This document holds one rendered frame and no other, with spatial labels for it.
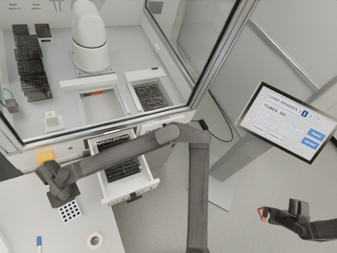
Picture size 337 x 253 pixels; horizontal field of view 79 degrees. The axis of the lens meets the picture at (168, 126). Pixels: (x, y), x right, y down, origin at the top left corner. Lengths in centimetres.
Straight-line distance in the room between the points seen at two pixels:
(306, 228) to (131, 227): 135
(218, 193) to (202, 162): 161
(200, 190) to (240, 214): 170
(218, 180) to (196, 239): 160
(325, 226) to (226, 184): 143
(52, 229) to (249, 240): 168
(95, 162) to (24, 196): 63
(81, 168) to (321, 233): 82
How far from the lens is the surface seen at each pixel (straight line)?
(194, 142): 56
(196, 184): 59
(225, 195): 220
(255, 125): 138
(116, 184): 113
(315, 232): 93
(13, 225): 124
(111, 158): 66
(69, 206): 120
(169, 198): 203
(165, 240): 196
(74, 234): 117
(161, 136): 56
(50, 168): 81
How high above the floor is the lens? 191
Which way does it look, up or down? 55 degrees down
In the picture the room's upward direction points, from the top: 23 degrees clockwise
